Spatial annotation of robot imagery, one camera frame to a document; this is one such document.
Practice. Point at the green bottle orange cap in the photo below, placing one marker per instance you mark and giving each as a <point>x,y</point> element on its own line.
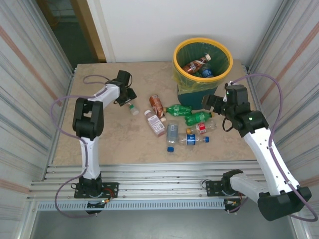
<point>197,118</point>

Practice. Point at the clear bottle red label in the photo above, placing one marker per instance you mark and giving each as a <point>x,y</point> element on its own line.
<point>201,128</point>

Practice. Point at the clear bottle Pepsi label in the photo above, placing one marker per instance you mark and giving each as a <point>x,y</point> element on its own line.
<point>191,139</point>

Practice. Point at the clear bottle grey blue label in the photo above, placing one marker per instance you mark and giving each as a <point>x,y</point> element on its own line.
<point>172,130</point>

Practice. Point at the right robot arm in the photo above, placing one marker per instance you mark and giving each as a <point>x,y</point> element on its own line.
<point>264,154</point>

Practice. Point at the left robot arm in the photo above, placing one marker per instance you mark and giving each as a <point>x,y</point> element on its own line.
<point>89,159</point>

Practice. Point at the teal bin with yellow rim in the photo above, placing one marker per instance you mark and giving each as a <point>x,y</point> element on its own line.
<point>197,99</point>

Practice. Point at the yellow plastic bin liner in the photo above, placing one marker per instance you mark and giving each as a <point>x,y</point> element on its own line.
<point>187,87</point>

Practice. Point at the green bottle yellow cap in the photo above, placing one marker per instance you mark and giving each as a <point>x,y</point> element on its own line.
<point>178,110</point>

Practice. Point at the yellow power connector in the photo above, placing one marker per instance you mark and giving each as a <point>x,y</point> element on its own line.
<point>106,200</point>
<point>233,203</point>

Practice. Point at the black table clamp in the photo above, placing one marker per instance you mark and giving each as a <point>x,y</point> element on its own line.
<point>93,212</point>

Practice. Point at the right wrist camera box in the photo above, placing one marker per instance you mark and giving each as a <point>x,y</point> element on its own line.
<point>225,97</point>

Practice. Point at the wooden door frame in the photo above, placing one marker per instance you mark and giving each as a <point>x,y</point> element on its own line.
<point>87,30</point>

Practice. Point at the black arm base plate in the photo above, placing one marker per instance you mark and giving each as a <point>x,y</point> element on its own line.
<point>113,188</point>
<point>214,188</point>

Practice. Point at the aluminium rail frame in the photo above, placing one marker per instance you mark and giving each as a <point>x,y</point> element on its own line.
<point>162,174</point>

